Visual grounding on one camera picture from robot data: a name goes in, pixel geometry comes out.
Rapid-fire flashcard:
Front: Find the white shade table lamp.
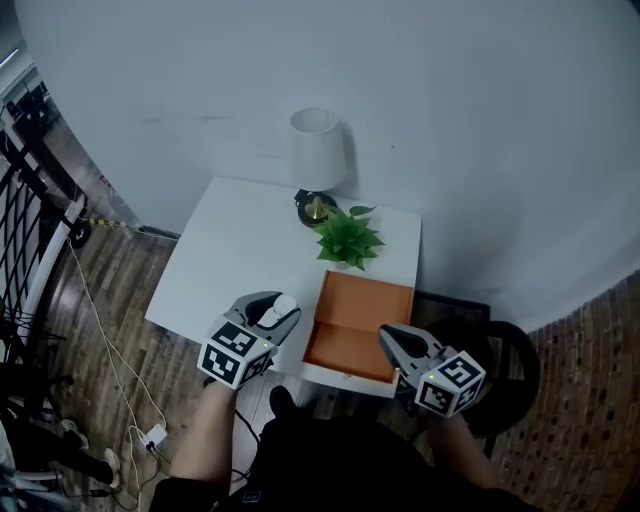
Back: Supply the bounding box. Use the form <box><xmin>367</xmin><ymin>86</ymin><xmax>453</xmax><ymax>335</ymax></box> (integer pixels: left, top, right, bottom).
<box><xmin>286</xmin><ymin>105</ymin><xmax>350</xmax><ymax>230</ymax></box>

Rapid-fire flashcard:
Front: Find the black stair railing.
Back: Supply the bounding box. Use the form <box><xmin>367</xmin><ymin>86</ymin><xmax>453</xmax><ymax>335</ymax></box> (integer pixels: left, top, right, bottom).
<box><xmin>0</xmin><ymin>113</ymin><xmax>92</xmax><ymax>352</ymax></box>

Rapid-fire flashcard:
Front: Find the black coat rack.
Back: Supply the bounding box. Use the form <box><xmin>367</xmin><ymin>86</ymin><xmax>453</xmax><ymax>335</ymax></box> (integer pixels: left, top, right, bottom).
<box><xmin>1</xmin><ymin>96</ymin><xmax>95</xmax><ymax>250</ymax></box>

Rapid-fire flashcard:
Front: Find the small white round object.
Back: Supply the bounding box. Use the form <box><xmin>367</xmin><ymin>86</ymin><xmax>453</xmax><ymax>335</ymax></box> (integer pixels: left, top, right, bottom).
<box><xmin>271</xmin><ymin>293</ymin><xmax>300</xmax><ymax>318</ymax></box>

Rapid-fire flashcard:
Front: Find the black round chair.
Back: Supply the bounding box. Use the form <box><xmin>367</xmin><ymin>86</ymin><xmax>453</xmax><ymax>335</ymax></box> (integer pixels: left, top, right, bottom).
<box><xmin>413</xmin><ymin>288</ymin><xmax>542</xmax><ymax>455</ymax></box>

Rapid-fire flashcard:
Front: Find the black office chair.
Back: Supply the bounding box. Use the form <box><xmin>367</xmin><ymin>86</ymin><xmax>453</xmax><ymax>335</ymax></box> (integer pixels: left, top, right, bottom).
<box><xmin>0</xmin><ymin>308</ymin><xmax>77</xmax><ymax>427</ymax></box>

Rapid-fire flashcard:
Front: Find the long white cable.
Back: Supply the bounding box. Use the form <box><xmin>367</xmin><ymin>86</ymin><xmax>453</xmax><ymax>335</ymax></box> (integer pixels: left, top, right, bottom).
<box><xmin>64</xmin><ymin>236</ymin><xmax>170</xmax><ymax>432</ymax></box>

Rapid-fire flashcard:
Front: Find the thin white cable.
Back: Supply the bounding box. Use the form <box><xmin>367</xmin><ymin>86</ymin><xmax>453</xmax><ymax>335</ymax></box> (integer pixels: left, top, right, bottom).
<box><xmin>126</xmin><ymin>424</ymin><xmax>147</xmax><ymax>512</ymax></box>

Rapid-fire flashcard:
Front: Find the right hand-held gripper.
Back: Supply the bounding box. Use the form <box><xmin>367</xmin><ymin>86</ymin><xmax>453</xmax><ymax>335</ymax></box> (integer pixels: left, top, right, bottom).
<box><xmin>377</xmin><ymin>323</ymin><xmax>488</xmax><ymax>419</ymax></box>

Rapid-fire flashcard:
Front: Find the green potted plant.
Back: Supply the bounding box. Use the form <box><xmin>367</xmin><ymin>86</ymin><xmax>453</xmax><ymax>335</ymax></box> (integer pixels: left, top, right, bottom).
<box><xmin>313</xmin><ymin>204</ymin><xmax>388</xmax><ymax>272</ymax></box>

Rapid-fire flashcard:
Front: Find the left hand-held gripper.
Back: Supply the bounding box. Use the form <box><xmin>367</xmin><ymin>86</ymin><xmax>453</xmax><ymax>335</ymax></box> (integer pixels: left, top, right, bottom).
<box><xmin>196</xmin><ymin>290</ymin><xmax>303</xmax><ymax>391</ymax></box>

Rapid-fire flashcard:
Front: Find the person's right forearm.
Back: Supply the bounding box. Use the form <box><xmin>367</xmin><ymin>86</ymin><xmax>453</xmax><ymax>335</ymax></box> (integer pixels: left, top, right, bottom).
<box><xmin>426</xmin><ymin>411</ymin><xmax>502</xmax><ymax>495</ymax></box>

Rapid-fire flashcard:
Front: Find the person's left shoe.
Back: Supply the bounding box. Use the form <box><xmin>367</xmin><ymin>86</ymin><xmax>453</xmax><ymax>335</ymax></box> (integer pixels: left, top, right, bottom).
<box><xmin>268</xmin><ymin>385</ymin><xmax>297</xmax><ymax>422</ymax></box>

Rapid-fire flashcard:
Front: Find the white table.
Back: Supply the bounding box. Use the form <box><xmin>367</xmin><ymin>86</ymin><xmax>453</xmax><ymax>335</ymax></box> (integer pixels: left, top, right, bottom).
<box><xmin>144</xmin><ymin>174</ymin><xmax>424</xmax><ymax>400</ymax></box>

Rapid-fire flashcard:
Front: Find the person's black clothing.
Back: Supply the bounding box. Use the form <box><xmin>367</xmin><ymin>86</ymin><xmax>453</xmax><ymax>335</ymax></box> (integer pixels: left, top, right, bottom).
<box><xmin>148</xmin><ymin>413</ymin><xmax>542</xmax><ymax>512</ymax></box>

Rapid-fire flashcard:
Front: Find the clear water bottle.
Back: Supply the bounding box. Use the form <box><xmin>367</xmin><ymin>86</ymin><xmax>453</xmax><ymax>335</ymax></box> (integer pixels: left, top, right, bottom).
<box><xmin>96</xmin><ymin>169</ymin><xmax>140</xmax><ymax>227</ymax></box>

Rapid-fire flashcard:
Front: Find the left hand-held gripper cable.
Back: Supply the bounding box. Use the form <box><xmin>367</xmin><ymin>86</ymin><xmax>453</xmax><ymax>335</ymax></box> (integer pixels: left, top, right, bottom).
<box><xmin>231</xmin><ymin>408</ymin><xmax>262</xmax><ymax>482</ymax></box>

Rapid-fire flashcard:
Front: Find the white power strip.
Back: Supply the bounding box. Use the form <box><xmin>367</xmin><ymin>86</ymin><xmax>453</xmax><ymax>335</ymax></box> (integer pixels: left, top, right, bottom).
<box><xmin>139</xmin><ymin>423</ymin><xmax>170</xmax><ymax>450</ymax></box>

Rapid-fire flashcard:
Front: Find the person's left forearm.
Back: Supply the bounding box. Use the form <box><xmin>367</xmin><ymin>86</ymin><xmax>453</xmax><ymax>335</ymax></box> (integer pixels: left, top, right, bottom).
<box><xmin>168</xmin><ymin>381</ymin><xmax>240</xmax><ymax>495</ymax></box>

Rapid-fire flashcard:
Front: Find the yellow black cable cover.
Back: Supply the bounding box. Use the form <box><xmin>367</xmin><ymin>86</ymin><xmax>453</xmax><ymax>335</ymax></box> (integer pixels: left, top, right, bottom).
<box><xmin>86</xmin><ymin>215</ymin><xmax>127</xmax><ymax>232</ymax></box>

